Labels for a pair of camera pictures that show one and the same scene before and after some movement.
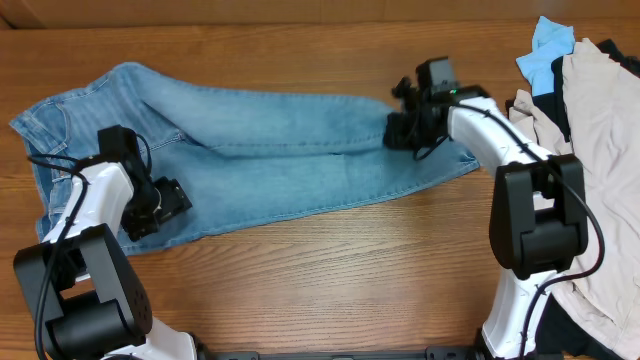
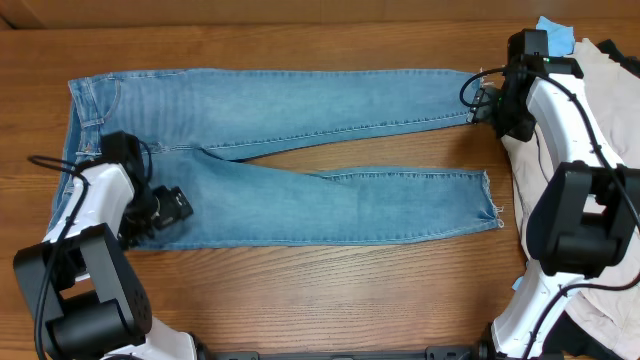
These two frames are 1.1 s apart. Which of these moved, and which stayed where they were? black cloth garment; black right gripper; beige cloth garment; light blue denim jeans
Moved: black right gripper; light blue denim jeans
Stayed: beige cloth garment; black cloth garment
